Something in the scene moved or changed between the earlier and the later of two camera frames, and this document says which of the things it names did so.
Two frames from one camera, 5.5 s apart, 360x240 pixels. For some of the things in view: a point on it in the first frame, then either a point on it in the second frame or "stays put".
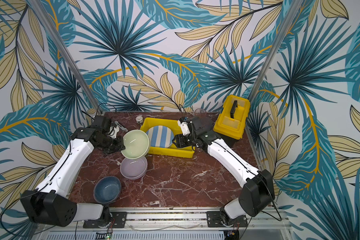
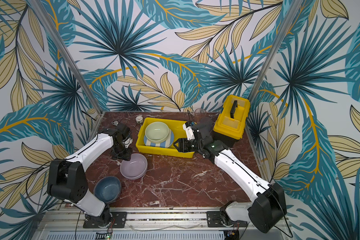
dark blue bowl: (106, 189) stays put
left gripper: (114, 142) to (121, 152)
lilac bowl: (134, 169) stays put
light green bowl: (136, 143) to (157, 132)
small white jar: (139, 119) stays put
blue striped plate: (160, 136) stays put
